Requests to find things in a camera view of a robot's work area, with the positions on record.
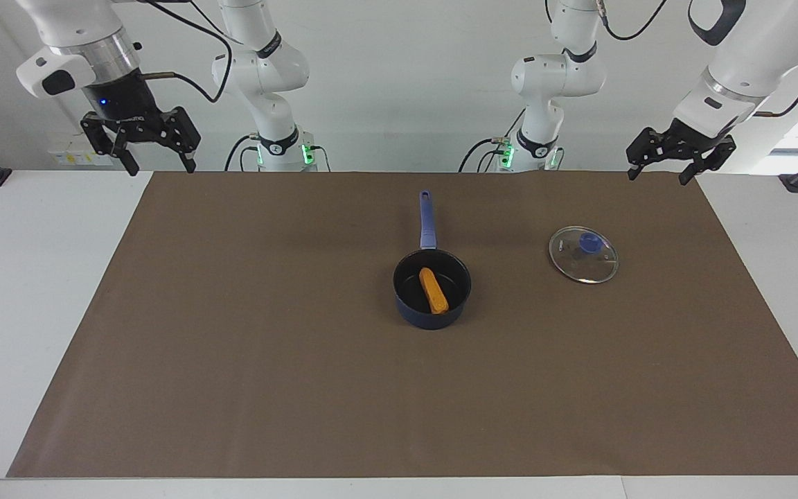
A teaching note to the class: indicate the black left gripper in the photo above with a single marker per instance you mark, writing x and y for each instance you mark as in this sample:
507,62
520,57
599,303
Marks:
688,144

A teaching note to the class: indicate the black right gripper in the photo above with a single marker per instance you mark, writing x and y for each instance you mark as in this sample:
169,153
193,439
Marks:
129,107

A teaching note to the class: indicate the yellow corn cob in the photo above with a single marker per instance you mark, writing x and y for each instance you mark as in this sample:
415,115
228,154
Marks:
433,291

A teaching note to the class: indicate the glass lid with blue knob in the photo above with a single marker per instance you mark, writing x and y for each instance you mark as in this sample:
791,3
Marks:
589,263

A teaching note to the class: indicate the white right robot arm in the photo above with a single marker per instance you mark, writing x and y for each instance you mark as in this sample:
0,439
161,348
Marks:
260,69

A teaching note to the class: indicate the brown table mat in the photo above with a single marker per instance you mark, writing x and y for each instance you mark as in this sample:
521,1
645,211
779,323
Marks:
579,360

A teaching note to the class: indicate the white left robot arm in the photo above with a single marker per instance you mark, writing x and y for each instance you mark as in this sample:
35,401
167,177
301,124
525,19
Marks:
551,76

